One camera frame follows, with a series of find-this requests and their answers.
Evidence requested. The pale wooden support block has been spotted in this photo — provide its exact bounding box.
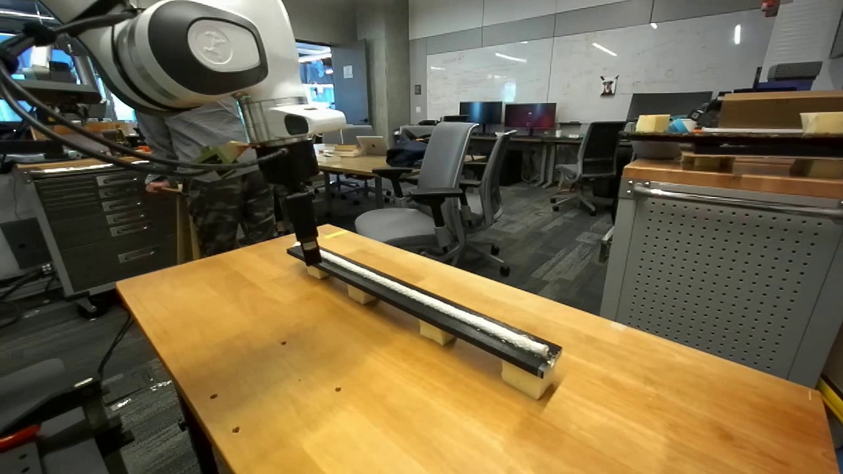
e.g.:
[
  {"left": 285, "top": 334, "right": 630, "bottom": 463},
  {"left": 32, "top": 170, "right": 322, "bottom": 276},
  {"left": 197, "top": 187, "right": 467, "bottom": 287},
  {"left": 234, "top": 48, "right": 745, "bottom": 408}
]
[
  {"left": 414, "top": 318, "right": 459, "bottom": 347},
  {"left": 342, "top": 280, "right": 381, "bottom": 308},
  {"left": 497, "top": 353, "right": 559, "bottom": 400}
]

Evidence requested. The black drawer tool chest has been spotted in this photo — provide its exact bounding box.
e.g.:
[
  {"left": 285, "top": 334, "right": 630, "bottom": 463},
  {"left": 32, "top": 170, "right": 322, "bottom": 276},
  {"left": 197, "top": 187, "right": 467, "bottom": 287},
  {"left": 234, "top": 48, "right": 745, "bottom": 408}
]
[{"left": 14, "top": 154, "right": 191, "bottom": 301}]

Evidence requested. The dark screen on cabinet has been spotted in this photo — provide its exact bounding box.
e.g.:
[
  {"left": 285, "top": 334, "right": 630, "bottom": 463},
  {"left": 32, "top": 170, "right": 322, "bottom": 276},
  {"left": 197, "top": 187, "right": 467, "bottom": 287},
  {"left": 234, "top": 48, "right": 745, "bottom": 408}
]
[{"left": 623, "top": 87, "right": 716, "bottom": 127}]

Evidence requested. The dark computer monitor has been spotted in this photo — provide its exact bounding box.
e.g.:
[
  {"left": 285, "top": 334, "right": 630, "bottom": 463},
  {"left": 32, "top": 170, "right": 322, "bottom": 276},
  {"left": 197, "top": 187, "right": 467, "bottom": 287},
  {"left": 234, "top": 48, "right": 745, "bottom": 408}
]
[
  {"left": 504, "top": 100, "right": 559, "bottom": 138},
  {"left": 456, "top": 97, "right": 509, "bottom": 135}
]

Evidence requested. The long black grooved rail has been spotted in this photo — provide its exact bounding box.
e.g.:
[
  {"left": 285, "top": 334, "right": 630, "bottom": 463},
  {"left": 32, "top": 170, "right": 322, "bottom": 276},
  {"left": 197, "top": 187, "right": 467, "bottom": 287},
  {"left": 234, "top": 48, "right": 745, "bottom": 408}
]
[{"left": 285, "top": 242, "right": 565, "bottom": 382}]

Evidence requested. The tan wrist camera mount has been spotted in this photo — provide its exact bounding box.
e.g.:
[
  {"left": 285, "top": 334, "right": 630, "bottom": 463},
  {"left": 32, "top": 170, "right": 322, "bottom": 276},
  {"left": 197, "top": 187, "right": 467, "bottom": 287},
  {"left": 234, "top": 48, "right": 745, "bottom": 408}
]
[{"left": 216, "top": 138, "right": 257, "bottom": 170}]

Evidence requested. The pale foam block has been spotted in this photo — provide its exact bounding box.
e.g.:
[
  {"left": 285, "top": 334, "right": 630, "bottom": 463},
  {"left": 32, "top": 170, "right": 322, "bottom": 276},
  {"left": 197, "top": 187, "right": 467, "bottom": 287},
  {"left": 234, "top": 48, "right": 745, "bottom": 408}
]
[
  {"left": 631, "top": 110, "right": 675, "bottom": 138},
  {"left": 797, "top": 108, "right": 843, "bottom": 135}
]

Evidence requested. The grey office chair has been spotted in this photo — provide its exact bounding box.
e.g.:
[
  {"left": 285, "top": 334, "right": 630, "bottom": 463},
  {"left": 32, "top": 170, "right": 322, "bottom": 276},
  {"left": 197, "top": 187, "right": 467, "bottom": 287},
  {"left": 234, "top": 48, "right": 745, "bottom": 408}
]
[
  {"left": 353, "top": 118, "right": 481, "bottom": 266},
  {"left": 459, "top": 127, "right": 522, "bottom": 280}
]

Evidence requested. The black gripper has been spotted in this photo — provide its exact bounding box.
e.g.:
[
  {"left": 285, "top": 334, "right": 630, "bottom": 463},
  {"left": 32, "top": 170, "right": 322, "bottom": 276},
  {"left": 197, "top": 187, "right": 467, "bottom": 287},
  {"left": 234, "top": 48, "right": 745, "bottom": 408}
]
[{"left": 255, "top": 138, "right": 326, "bottom": 270}]

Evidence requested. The grey perforated metal cabinet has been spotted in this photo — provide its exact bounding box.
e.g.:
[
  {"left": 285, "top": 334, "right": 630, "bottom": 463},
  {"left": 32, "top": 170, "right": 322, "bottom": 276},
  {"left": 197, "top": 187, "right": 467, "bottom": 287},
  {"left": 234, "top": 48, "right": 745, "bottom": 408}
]
[{"left": 598, "top": 159, "right": 843, "bottom": 391}]

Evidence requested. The red clamp handle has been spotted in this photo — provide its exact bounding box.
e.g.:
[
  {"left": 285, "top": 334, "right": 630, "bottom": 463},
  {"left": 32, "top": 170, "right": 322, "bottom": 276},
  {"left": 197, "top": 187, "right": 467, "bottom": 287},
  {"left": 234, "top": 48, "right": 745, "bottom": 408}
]
[{"left": 0, "top": 421, "right": 44, "bottom": 455}]

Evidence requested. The wooden desk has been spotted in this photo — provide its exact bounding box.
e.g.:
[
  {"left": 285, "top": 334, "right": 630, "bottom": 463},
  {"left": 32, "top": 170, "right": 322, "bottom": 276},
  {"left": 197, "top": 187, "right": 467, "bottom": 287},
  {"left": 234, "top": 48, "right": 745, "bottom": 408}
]
[{"left": 314, "top": 151, "right": 403, "bottom": 181}]

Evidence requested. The brown wooden box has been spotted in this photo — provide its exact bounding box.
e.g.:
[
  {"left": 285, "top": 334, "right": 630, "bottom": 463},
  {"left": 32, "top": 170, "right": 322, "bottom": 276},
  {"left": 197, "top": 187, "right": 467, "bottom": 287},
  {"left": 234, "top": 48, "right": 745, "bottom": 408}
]
[{"left": 716, "top": 87, "right": 843, "bottom": 131}]

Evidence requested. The black office chair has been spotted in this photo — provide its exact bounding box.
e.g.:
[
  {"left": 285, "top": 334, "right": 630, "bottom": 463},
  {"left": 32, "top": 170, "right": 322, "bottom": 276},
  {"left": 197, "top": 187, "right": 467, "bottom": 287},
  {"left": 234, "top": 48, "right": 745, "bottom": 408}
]
[{"left": 550, "top": 118, "right": 630, "bottom": 216}]

